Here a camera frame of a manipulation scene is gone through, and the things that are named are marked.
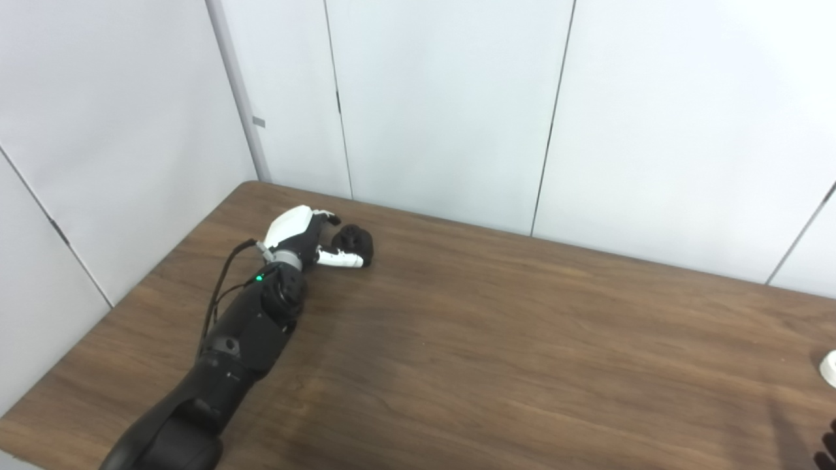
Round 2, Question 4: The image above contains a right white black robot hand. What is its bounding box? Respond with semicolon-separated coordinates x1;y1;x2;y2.
813;418;836;470

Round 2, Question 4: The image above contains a round black part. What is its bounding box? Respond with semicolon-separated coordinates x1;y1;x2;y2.
331;224;375;267

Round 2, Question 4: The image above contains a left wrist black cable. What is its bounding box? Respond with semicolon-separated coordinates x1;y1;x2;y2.
198;239;268;356

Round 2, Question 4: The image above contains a grey wall corner post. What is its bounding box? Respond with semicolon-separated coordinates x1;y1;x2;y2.
206;0;272;183

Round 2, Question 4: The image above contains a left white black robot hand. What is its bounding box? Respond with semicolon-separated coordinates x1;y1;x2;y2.
263;205;364;270

